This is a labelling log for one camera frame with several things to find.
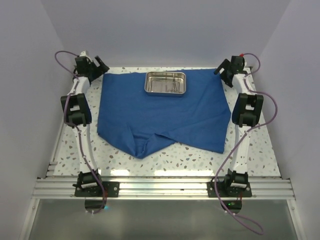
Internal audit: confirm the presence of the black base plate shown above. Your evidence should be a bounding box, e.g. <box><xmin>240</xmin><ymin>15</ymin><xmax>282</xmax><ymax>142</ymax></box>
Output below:
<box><xmin>72</xmin><ymin>181</ymin><xmax>120</xmax><ymax>198</ymax></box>
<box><xmin>206</xmin><ymin>177</ymin><xmax>253</xmax><ymax>198</ymax></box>

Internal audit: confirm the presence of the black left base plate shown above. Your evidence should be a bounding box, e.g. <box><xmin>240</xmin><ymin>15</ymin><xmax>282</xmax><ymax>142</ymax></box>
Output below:
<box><xmin>72</xmin><ymin>181</ymin><xmax>120</xmax><ymax>198</ymax></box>

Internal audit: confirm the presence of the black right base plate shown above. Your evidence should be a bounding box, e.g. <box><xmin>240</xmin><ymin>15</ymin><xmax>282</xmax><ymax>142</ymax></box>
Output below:
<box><xmin>206</xmin><ymin>177</ymin><xmax>253</xmax><ymax>198</ymax></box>

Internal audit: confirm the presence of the aluminium front rail frame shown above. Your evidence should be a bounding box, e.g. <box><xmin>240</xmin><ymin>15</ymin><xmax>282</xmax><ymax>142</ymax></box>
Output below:
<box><xmin>31</xmin><ymin>176</ymin><xmax>296</xmax><ymax>200</ymax></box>

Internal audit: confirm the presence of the stainless steel instrument tray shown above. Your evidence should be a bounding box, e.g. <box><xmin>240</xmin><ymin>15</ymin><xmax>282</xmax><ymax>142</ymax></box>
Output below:
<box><xmin>144</xmin><ymin>71</ymin><xmax>187</xmax><ymax>97</ymax></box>

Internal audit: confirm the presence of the blue surgical drape cloth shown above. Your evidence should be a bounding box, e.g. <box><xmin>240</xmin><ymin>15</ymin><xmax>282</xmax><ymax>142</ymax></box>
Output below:
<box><xmin>97</xmin><ymin>69</ymin><xmax>231</xmax><ymax>159</ymax></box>

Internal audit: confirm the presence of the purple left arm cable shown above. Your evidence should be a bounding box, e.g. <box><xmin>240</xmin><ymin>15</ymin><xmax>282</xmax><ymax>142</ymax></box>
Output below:
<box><xmin>54</xmin><ymin>50</ymin><xmax>111</xmax><ymax>216</ymax></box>

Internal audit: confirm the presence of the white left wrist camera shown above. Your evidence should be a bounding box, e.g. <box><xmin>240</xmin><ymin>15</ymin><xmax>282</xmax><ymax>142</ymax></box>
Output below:
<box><xmin>79</xmin><ymin>50</ymin><xmax>89</xmax><ymax>57</ymax></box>

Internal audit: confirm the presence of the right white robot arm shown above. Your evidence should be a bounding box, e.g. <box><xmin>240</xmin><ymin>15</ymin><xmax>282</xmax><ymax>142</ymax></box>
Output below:
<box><xmin>214</xmin><ymin>55</ymin><xmax>264</xmax><ymax>197</ymax></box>

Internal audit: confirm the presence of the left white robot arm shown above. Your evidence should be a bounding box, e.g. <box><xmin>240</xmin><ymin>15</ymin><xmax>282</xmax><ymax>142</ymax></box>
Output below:
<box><xmin>60</xmin><ymin>51</ymin><xmax>110</xmax><ymax>197</ymax></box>

